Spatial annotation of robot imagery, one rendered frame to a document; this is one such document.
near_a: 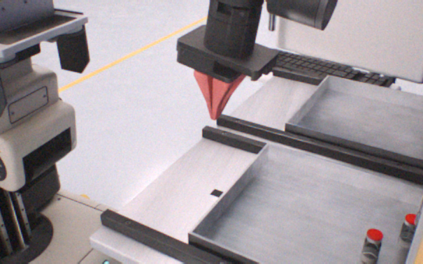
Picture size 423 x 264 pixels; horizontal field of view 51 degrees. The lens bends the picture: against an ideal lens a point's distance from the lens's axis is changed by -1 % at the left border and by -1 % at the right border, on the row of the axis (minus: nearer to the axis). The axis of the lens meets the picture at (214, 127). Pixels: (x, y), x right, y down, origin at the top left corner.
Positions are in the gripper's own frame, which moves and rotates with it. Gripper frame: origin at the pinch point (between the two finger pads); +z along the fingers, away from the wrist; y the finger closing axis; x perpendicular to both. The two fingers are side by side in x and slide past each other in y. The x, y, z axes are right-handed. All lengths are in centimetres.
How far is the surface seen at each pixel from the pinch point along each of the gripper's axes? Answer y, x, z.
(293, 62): -11, 78, 27
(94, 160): -104, 95, 128
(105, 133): -118, 119, 130
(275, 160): 4.5, 19.6, 18.4
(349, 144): 14.8, 27.7, 14.5
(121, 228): -7.9, -7.8, 19.6
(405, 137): 23.6, 39.6, 15.5
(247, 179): 2.9, 11.4, 18.1
